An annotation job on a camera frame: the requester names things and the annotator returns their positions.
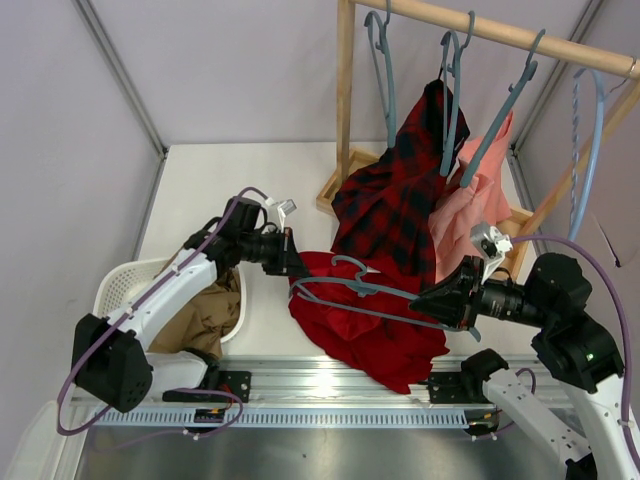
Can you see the aluminium mounting rail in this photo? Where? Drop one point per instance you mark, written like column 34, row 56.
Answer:
column 293, row 380

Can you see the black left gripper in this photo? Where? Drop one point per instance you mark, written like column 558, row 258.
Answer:
column 286, row 251

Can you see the red navy plaid garment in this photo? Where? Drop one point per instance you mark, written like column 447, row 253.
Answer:
column 383, row 208

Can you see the wooden clothes rack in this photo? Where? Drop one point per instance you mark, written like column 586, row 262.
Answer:
column 557, row 48

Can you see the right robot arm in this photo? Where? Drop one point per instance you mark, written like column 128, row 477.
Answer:
column 576, row 350

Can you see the grey-blue hanger with plaid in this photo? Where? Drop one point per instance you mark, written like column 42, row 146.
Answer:
column 450, row 71

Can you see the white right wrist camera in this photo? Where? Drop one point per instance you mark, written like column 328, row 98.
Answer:
column 493, row 246

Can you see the pink garment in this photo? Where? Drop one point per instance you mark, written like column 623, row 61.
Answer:
column 461, row 208

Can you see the grey-blue hanger with pink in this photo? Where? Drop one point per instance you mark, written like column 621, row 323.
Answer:
column 515, row 91

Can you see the red skirt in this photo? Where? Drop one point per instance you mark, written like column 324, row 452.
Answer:
column 392, row 353

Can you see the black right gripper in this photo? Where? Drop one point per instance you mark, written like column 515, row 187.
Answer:
column 470, row 293

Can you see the white slotted cable duct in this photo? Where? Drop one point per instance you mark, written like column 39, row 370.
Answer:
column 252, row 417

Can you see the light blue hanger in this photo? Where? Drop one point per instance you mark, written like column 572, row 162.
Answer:
column 579, row 200

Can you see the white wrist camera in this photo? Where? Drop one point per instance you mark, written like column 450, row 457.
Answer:
column 279, row 210
column 493, row 246

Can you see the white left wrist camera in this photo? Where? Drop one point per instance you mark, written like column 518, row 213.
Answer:
column 279, row 210

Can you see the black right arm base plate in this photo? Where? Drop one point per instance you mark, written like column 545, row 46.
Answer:
column 453, row 388

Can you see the tan garment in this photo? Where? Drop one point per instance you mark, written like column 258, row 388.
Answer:
column 204, row 320

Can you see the white perforated laundry basket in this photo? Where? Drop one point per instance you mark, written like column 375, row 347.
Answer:
column 125, row 281

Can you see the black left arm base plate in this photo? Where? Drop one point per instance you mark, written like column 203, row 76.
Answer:
column 235, row 382

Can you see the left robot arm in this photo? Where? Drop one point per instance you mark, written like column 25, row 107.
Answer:
column 111, row 359

